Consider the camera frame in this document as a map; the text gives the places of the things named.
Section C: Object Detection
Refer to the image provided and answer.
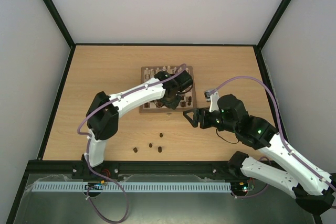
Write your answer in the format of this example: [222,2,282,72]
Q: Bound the black aluminium frame rail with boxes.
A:
[24,160,249,181]

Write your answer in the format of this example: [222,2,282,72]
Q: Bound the wooden chess board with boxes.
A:
[139,66,197,113]

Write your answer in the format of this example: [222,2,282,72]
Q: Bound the light blue cable duct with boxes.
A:
[31,182,232,193]

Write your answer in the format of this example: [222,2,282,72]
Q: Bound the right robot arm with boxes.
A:
[183,93,335,215]

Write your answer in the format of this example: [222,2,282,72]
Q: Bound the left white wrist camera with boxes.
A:
[204,89,219,112]

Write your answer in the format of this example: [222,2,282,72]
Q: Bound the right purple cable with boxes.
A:
[216,76,336,199]

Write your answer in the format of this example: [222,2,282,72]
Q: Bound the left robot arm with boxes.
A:
[77,70,193,167]

